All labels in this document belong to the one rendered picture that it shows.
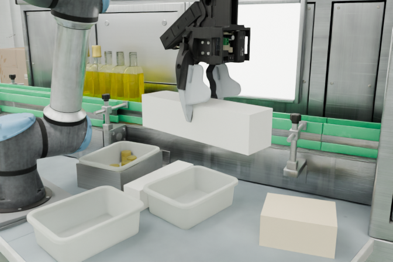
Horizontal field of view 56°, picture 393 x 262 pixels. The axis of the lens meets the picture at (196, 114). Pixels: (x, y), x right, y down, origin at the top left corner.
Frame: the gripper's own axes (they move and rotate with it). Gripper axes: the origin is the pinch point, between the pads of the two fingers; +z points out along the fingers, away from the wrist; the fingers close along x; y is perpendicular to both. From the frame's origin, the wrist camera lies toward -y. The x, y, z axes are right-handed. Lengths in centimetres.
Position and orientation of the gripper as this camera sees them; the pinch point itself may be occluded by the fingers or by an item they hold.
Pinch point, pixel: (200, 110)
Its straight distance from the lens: 62.1
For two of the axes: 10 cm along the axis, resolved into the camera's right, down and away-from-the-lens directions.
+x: 6.8, -1.7, 7.1
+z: 0.0, 9.7, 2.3
